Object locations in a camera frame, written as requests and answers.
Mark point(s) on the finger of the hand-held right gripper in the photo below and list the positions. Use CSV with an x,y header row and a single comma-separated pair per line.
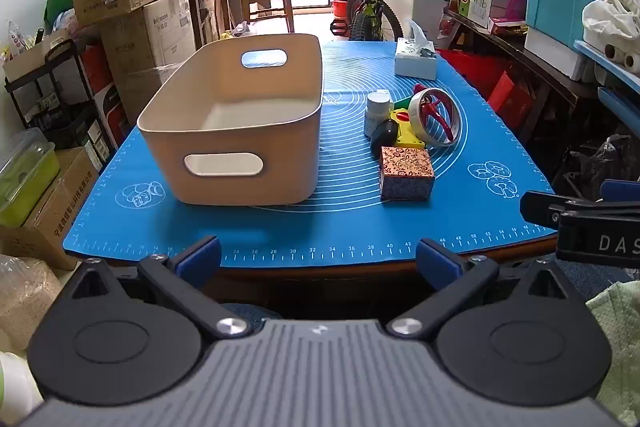
x,y
620,191
542,207

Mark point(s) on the red floral patterned box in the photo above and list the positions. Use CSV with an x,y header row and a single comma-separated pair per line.
x,y
406,174

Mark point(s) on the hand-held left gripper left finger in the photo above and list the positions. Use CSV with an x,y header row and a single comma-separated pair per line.
x,y
201,253

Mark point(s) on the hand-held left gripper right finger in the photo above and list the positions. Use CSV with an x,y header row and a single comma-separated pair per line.
x,y
440,257

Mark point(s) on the black plastic bag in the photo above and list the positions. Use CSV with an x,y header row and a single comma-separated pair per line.
x,y
592,167

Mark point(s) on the shallow cardboard tray box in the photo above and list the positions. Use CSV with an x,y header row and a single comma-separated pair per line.
x,y
30,57

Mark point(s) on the blue silicone baking mat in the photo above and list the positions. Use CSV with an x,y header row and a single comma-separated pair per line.
x,y
340,217

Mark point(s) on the white tape roll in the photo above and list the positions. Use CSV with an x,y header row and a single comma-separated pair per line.
x,y
417,119

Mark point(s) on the black oval gadget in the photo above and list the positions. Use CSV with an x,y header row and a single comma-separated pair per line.
x,y
383,138

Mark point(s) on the red paper bag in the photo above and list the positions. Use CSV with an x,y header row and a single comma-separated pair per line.
x,y
510,99

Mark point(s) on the white stool with green top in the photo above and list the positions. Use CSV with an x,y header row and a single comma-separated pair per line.
x,y
15,387

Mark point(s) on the large taped cardboard box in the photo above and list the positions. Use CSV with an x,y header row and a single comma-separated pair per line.
x,y
155,52

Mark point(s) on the white foam box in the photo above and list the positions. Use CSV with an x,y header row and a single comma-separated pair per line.
x,y
552,54

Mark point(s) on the beige plastic storage bin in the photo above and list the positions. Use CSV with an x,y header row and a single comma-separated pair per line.
x,y
235,107

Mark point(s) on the red and white appliance box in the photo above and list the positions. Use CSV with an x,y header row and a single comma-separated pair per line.
x,y
107,107

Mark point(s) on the light blue shelf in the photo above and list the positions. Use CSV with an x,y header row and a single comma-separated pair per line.
x,y
607,62

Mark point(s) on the red bucket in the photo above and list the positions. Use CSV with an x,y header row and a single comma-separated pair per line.
x,y
339,8

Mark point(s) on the yellow plastic toy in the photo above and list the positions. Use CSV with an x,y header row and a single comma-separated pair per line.
x,y
409,134

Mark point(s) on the red plastic tool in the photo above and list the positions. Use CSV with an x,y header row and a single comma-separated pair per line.
x,y
436,114

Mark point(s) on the light green towel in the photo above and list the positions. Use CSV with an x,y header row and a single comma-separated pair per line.
x,y
617,337

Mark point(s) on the white tissue box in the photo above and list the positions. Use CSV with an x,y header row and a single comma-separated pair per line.
x,y
415,62

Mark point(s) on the black utility cart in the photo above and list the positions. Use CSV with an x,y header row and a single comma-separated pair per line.
x,y
60,117

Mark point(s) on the green container with clear lid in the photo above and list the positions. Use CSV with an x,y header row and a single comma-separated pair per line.
x,y
25,177

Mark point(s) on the clear bag of grain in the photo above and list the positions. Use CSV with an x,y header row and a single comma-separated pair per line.
x,y
25,302

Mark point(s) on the dark wooden side table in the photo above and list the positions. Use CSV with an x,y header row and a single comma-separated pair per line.
x,y
540,57

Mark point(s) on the brown printed cardboard box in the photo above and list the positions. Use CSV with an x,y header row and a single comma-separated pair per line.
x,y
60,207

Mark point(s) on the white pill bottle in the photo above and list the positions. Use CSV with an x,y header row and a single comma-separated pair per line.
x,y
376,112

